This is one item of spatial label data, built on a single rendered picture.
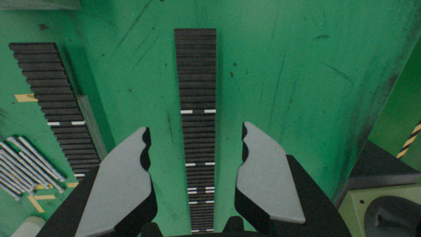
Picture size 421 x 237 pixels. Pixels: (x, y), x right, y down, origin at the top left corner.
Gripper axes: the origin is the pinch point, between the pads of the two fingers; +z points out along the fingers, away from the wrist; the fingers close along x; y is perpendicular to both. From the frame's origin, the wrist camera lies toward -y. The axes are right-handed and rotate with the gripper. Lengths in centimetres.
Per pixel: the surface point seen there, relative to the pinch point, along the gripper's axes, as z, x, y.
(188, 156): 9.9, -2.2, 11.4
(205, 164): 9.9, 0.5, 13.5
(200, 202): 9.9, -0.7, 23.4
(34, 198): 13.3, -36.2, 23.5
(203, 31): 10.3, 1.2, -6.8
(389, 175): 14, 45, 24
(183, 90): 10.0, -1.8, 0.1
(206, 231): 10.1, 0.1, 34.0
